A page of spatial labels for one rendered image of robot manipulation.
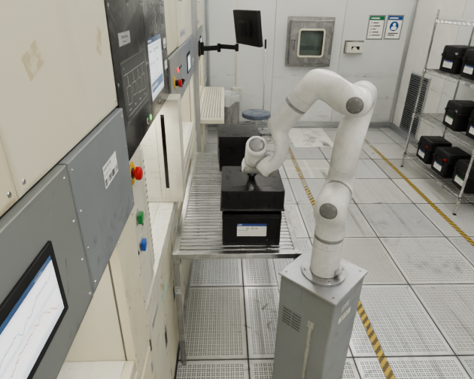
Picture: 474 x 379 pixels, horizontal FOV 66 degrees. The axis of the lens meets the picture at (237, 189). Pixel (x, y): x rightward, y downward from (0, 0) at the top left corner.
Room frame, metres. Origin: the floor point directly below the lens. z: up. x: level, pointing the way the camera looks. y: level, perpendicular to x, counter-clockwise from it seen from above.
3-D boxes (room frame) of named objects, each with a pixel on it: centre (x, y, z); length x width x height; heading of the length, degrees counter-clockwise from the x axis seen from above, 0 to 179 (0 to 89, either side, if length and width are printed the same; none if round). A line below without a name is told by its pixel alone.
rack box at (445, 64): (4.02, -2.29, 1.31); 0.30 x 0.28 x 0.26; 7
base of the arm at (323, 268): (1.26, -0.38, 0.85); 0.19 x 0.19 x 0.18
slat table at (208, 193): (2.02, 0.02, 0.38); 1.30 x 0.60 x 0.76; 2
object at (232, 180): (1.58, -0.07, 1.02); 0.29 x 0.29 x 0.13; 2
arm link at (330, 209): (1.23, -0.37, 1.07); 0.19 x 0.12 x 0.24; 156
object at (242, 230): (1.58, -0.07, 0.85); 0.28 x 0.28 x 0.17; 1
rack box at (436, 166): (3.65, -2.28, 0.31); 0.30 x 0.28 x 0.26; 2
